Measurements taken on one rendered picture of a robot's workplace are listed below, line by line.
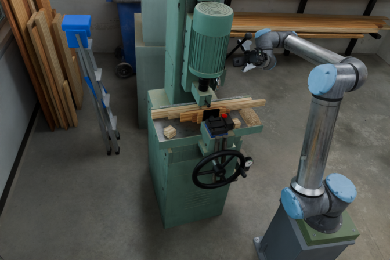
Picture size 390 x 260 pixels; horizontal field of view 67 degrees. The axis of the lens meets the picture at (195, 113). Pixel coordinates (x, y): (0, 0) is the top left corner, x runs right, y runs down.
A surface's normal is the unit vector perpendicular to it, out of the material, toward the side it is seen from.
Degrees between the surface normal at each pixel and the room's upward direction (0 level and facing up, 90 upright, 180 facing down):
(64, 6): 90
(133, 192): 0
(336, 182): 5
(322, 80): 83
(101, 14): 90
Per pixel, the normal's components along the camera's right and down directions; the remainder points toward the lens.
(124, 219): 0.09, -0.76
